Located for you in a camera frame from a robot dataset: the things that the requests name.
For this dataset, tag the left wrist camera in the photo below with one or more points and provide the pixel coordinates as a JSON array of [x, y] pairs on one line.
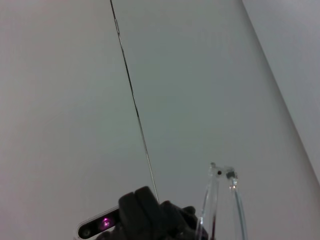
[[100, 222]]

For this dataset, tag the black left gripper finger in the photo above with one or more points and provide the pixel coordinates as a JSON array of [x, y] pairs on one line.
[[140, 207], [177, 220]]

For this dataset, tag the clear plastic glasses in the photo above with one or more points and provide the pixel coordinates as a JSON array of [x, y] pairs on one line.
[[219, 172]]

